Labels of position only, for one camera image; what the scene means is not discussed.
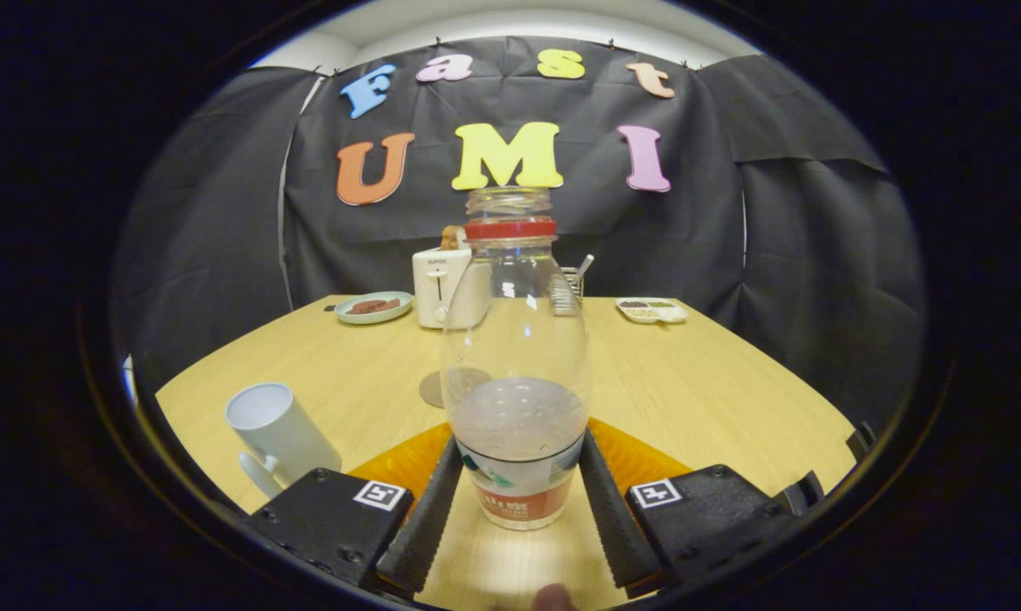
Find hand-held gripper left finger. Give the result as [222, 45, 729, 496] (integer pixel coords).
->
[247, 422, 465, 597]

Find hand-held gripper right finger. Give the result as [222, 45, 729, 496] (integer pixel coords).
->
[578, 418, 804, 591]

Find round brown coaster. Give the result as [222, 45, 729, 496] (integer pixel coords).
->
[418, 367, 492, 410]

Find clear plastic bottle red label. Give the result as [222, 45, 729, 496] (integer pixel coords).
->
[440, 186, 593, 531]

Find white cup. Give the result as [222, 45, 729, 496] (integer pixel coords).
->
[225, 382, 343, 500]

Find wooden table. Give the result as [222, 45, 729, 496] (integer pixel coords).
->
[155, 294, 857, 610]

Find black chair back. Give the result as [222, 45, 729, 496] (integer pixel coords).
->
[773, 471, 825, 516]
[845, 420, 878, 463]

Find pale green plate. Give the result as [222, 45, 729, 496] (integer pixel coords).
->
[334, 291, 414, 325]

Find white divided condiment dish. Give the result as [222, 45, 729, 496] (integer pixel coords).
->
[615, 297, 689, 325]

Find white toaster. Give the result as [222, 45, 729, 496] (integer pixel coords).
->
[412, 246, 492, 330]

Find black backdrop cloth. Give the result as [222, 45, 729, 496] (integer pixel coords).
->
[111, 36, 927, 425]

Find metal wire holder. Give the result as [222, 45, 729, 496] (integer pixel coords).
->
[553, 254, 596, 311]

